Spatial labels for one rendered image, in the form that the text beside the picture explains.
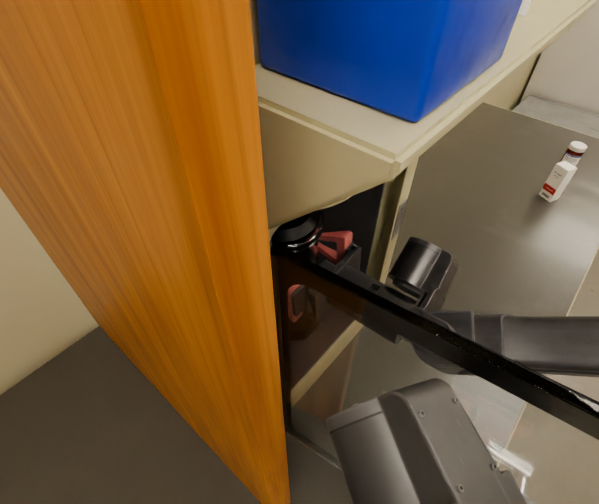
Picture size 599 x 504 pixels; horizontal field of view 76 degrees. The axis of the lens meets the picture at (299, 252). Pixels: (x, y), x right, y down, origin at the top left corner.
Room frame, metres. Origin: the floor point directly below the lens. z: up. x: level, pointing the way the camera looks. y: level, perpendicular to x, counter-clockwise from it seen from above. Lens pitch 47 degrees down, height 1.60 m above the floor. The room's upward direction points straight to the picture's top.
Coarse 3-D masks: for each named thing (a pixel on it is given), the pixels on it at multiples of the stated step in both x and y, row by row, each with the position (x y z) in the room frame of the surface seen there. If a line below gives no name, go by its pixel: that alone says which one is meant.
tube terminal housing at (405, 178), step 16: (256, 16) 0.23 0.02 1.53; (256, 32) 0.23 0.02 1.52; (256, 48) 0.23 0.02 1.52; (416, 160) 0.44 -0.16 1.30; (400, 176) 0.46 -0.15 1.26; (384, 192) 0.44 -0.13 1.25; (400, 192) 0.43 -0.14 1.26; (384, 208) 0.45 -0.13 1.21; (384, 224) 0.46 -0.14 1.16; (384, 240) 0.46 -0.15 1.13; (384, 256) 0.43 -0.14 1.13; (368, 272) 0.45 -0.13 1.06; (384, 272) 0.43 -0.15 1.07
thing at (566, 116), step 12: (528, 96) 2.74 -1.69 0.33; (516, 108) 2.55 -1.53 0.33; (528, 108) 2.55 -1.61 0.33; (540, 108) 2.55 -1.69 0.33; (552, 108) 2.55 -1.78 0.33; (564, 108) 2.55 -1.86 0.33; (576, 108) 2.55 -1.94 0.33; (552, 120) 2.38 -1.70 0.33; (564, 120) 2.38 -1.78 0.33; (576, 120) 2.38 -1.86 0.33; (588, 120) 2.39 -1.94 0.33; (588, 132) 2.23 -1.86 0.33
